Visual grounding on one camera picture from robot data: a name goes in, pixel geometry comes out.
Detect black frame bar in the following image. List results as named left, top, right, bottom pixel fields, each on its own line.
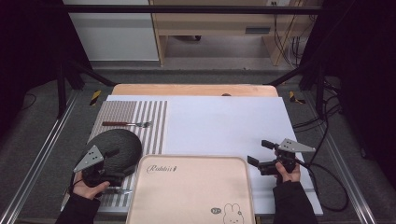
left=62, top=4, right=325, bottom=15

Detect person's right hand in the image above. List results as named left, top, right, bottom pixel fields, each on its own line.
left=275, top=161, right=302, bottom=184

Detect white board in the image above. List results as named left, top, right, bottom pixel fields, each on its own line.
left=60, top=94, right=324, bottom=217

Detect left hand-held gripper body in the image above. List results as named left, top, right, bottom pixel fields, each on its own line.
left=73, top=145, right=125, bottom=189

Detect knife with wooden handle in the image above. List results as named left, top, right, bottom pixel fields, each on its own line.
left=102, top=188, right=134, bottom=196

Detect brown striped placemat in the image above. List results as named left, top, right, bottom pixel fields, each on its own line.
left=61, top=100, right=168, bottom=209

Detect black metal stand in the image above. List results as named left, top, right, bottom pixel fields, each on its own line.
left=55, top=59, right=117, bottom=119
left=266, top=60, right=328, bottom=119

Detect dark curtain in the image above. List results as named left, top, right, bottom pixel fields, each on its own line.
left=0, top=0, right=92, bottom=134
left=300, top=0, right=396, bottom=183

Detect metal floor rail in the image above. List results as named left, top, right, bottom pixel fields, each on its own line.
left=303, top=92, right=379, bottom=224
left=0, top=90, right=80, bottom=224

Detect fork with wooden handle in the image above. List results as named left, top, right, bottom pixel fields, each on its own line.
left=101, top=120, right=152, bottom=129

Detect yellow black tape strip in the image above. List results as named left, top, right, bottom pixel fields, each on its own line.
left=89, top=90, right=103, bottom=106
left=289, top=91, right=306, bottom=105

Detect black round plate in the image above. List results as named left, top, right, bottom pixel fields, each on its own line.
left=81, top=128, right=144, bottom=176

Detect beige tray with rabbit print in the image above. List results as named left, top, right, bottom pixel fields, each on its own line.
left=125, top=154, right=257, bottom=224

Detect black floor cables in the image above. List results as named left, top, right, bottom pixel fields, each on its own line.
left=292, top=77, right=344, bottom=133

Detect person's left hand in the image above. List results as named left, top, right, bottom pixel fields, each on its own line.
left=72, top=171, right=110, bottom=201

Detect hanging cables bundle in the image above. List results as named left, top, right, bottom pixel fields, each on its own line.
left=273, top=13, right=310, bottom=68

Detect white cabinet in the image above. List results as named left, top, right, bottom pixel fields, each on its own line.
left=63, top=0, right=160, bottom=62

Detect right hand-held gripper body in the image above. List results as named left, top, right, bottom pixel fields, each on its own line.
left=257, top=138, right=317, bottom=176

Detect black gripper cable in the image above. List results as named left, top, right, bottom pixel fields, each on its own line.
left=293, top=158, right=349, bottom=213

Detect wooden table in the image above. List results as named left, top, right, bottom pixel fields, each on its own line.
left=111, top=83, right=279, bottom=97

